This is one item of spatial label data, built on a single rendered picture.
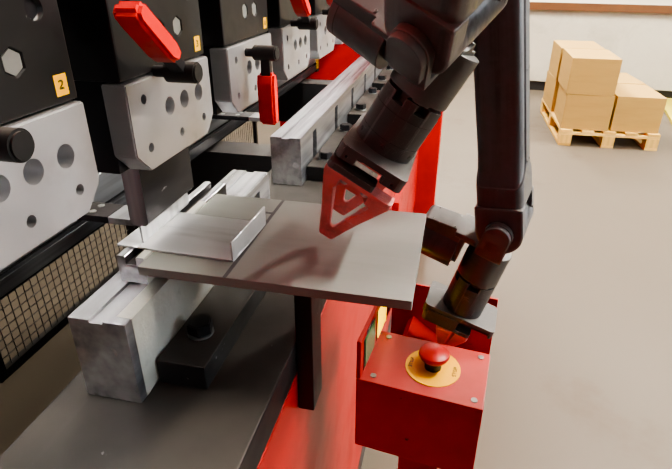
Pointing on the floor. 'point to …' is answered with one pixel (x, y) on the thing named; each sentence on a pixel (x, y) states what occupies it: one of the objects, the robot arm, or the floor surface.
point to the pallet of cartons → (598, 98)
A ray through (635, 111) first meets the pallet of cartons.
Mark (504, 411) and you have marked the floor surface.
